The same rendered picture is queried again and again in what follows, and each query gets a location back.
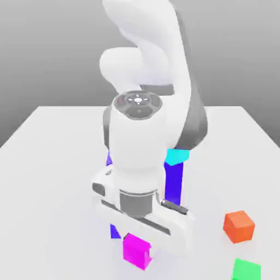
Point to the small cyan cube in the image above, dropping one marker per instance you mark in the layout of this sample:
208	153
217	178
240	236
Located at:
177	156

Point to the small green cube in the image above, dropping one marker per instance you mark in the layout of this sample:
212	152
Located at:
246	270

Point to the small orange cube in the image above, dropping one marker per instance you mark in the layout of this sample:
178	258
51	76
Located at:
238	227

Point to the small magenta cube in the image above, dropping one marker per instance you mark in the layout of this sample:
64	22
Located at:
134	251

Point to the large blue box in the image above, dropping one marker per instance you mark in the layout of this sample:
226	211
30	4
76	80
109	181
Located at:
173	183

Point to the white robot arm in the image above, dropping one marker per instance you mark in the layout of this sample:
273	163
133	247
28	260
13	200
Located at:
137	144

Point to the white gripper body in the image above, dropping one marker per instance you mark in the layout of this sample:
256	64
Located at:
175	236

